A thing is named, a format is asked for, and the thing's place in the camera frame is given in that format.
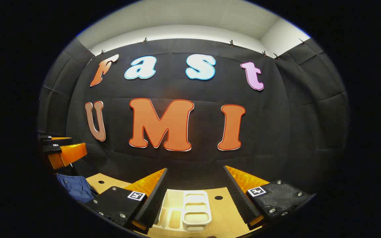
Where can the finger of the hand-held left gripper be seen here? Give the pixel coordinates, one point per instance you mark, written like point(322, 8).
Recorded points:
point(68, 154)
point(56, 141)

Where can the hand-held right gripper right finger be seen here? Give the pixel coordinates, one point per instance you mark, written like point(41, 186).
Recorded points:
point(240, 198)

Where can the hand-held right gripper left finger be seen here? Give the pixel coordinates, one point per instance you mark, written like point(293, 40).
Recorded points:
point(154, 198)

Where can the cream plastic bookshelf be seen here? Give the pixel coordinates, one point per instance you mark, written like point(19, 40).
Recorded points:
point(195, 208)

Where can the blue schoolbag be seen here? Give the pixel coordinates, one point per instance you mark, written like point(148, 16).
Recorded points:
point(76, 188)

